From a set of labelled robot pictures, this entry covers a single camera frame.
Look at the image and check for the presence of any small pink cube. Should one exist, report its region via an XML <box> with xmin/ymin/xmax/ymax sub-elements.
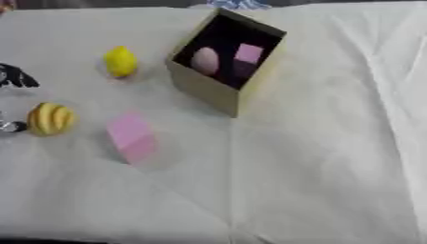
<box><xmin>232</xmin><ymin>43</ymin><xmax>266</xmax><ymax>66</ymax></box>

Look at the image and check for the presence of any yellow toy lemon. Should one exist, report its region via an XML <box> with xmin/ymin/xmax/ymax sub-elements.
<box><xmin>103</xmin><ymin>45</ymin><xmax>140</xmax><ymax>78</ymax></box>

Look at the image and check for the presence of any pink toy egg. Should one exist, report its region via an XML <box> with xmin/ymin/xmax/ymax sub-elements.
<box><xmin>190</xmin><ymin>47</ymin><xmax>222</xmax><ymax>77</ymax></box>

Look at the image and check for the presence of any tan cardboard box black inside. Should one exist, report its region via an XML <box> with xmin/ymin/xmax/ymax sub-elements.
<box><xmin>165</xmin><ymin>7</ymin><xmax>289</xmax><ymax>119</ymax></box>

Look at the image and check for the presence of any pink rectangular block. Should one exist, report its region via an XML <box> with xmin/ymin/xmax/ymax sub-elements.
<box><xmin>105</xmin><ymin>112</ymin><xmax>159</xmax><ymax>166</ymax></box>

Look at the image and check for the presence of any yellow ridged toy pumpkin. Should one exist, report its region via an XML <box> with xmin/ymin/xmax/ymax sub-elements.
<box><xmin>25</xmin><ymin>102</ymin><xmax>79</xmax><ymax>137</ymax></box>

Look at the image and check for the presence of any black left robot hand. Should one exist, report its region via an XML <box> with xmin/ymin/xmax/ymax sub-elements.
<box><xmin>0</xmin><ymin>62</ymin><xmax>42</xmax><ymax>133</ymax></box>

